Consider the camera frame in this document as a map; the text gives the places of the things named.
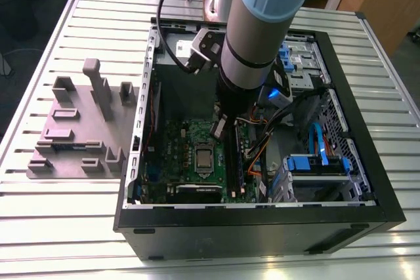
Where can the silver drive cage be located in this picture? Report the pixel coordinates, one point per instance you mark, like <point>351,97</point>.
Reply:
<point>302,80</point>

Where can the black graphics card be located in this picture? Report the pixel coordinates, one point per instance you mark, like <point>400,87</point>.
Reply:
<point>197,193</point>

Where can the blue plastic drive bracket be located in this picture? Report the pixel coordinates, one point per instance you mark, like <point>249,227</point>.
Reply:
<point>285,51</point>
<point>288,65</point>

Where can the black RAM slot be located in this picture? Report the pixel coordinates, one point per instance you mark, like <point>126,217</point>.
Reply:
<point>239,158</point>
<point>230,162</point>

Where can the blue disk carrier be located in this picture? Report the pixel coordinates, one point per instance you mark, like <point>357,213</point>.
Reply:
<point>300,163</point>

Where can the silver CPU chip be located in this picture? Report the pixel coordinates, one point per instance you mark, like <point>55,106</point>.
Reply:
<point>204,158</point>

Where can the RAM stick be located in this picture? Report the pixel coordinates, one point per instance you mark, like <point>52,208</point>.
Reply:
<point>70,146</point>

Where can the CPU socket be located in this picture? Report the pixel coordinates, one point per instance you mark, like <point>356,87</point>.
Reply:
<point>204,172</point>

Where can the silver disk bay cage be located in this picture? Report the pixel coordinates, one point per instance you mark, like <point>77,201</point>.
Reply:
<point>321,180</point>

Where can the grey power supply unit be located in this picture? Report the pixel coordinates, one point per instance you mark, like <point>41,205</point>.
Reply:
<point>177,90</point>

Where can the black PC case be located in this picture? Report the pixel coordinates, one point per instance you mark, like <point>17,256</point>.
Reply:
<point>262,227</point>

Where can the green motherboard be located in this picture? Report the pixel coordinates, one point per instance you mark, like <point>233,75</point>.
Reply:
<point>177,162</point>

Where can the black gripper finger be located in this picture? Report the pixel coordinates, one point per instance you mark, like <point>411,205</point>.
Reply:
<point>219,127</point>

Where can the grey parts rack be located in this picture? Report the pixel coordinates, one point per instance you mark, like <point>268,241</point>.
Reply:
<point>88,129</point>

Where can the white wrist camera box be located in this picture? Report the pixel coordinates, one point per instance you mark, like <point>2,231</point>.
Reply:
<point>198,48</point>
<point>282,98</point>

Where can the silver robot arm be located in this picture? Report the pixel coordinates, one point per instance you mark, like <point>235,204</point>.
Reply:
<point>256,47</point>

